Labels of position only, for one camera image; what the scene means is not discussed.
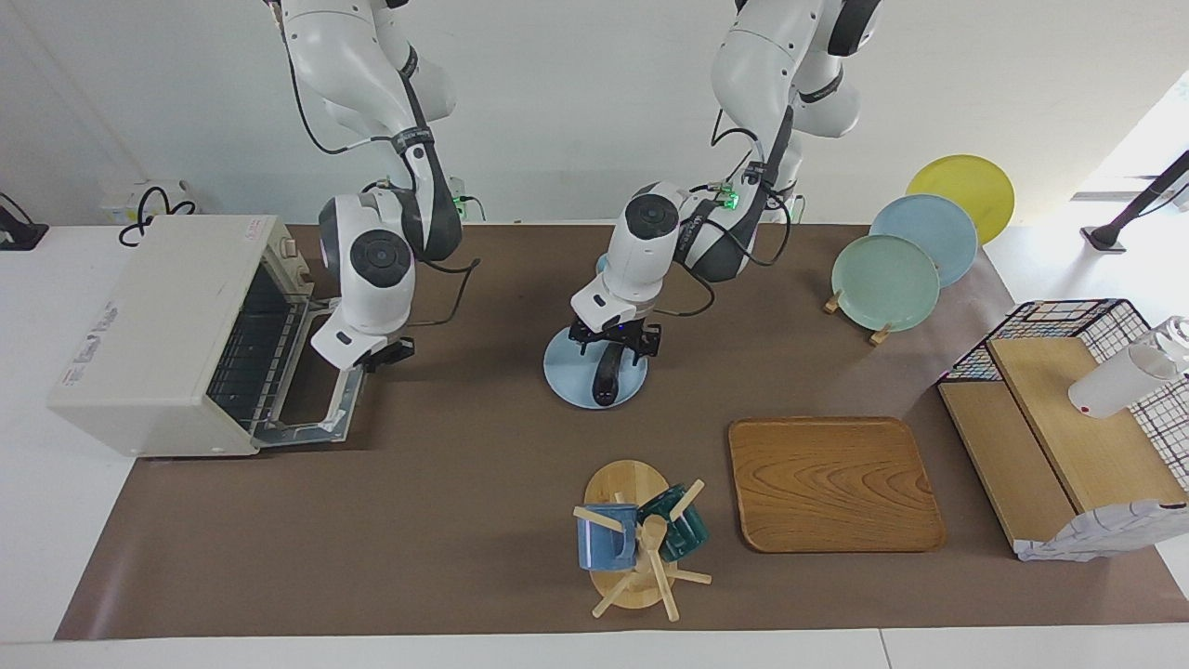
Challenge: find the grey patterned cloth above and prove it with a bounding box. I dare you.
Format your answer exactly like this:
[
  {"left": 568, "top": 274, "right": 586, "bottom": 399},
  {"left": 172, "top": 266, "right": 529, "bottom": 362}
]
[{"left": 1014, "top": 500, "right": 1189, "bottom": 563}]

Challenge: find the dark purple eggplant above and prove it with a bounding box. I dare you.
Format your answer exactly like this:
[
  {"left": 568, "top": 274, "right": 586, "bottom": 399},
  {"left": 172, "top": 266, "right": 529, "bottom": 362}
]
[{"left": 593, "top": 342, "right": 626, "bottom": 408}]

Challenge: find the pale green plate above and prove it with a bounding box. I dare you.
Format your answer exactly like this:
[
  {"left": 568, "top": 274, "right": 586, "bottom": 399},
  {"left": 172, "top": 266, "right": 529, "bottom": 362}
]
[{"left": 831, "top": 234, "right": 941, "bottom": 333}]

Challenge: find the white cup with clear lid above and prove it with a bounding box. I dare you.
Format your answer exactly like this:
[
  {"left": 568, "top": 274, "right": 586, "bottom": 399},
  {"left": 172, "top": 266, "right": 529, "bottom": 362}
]
[{"left": 1068, "top": 316, "right": 1189, "bottom": 419}]

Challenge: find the glass oven door with handle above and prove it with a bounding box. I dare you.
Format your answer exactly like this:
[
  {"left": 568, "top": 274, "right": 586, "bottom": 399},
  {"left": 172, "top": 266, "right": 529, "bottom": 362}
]
[{"left": 255, "top": 295, "right": 370, "bottom": 449}]

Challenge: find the brown table mat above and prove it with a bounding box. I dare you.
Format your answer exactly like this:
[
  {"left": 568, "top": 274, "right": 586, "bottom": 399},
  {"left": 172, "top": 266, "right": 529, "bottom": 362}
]
[{"left": 54, "top": 221, "right": 1189, "bottom": 642}]

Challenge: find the blue mug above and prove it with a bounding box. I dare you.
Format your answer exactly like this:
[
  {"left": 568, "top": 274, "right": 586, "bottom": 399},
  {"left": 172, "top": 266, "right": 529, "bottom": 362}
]
[{"left": 576, "top": 503, "right": 640, "bottom": 571}]

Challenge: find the wooden serving tray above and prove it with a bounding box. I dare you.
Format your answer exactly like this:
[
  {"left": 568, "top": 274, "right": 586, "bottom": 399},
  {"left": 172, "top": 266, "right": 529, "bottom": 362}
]
[{"left": 727, "top": 416, "right": 947, "bottom": 555}]

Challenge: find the yellow plate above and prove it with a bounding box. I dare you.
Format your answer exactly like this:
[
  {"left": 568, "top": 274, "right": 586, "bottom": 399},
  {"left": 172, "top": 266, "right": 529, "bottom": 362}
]
[{"left": 906, "top": 154, "right": 1015, "bottom": 246}]

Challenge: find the black power cable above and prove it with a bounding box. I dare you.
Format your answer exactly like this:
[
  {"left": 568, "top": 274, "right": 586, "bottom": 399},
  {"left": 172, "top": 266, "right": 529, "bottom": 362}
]
[{"left": 118, "top": 186, "right": 199, "bottom": 248}]

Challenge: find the wooden mug tree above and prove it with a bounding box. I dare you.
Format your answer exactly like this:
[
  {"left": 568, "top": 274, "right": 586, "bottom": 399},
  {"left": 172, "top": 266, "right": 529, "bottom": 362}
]
[{"left": 573, "top": 460, "right": 714, "bottom": 622}]

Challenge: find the wooden plate rack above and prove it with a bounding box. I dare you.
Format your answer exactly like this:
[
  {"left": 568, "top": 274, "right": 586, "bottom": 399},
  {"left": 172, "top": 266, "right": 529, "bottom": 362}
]
[{"left": 823, "top": 290, "right": 895, "bottom": 347}]

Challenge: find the wire basket wooden shelf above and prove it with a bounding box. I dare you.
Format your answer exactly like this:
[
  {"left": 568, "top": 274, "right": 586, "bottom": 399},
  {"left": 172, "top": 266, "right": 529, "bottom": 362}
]
[{"left": 938, "top": 336, "right": 1189, "bottom": 558}]

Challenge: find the dark green mug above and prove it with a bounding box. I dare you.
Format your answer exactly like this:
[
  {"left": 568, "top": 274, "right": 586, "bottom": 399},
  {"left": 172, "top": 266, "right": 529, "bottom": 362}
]
[{"left": 637, "top": 483, "right": 711, "bottom": 562}]

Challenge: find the black clamp base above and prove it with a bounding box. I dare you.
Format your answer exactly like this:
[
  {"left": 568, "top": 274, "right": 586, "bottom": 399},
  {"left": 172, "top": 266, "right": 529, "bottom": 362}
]
[{"left": 0, "top": 192, "right": 49, "bottom": 252}]

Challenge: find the cream toaster oven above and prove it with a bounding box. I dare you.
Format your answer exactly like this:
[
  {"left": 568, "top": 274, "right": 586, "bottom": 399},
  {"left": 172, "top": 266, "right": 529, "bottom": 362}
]
[{"left": 48, "top": 216, "right": 312, "bottom": 458}]

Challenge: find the white power strip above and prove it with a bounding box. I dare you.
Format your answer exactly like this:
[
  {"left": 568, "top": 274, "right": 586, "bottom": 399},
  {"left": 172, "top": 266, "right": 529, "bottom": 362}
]
[{"left": 102, "top": 179, "right": 198, "bottom": 229}]

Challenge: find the metal wire oven rack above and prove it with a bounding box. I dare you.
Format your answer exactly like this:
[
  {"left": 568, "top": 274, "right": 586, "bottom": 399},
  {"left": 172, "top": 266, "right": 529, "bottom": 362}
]
[{"left": 206, "top": 269, "right": 315, "bottom": 436}]

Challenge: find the black stand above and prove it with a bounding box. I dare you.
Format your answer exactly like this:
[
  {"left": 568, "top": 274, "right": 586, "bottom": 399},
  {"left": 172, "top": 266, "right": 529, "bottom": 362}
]
[{"left": 1080, "top": 149, "right": 1189, "bottom": 254}]

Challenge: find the small light blue plate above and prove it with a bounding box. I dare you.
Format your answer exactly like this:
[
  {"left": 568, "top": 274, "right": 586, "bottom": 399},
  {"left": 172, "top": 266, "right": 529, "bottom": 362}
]
[{"left": 543, "top": 325, "right": 649, "bottom": 410}]

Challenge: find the black wire basket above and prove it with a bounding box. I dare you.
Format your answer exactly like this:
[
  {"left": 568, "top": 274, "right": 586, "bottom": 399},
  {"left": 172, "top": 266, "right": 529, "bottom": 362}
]
[{"left": 936, "top": 298, "right": 1189, "bottom": 493}]

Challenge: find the large light blue plate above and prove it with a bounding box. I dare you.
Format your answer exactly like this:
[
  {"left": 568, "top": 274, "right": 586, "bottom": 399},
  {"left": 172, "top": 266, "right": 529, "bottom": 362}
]
[{"left": 869, "top": 193, "right": 978, "bottom": 287}]

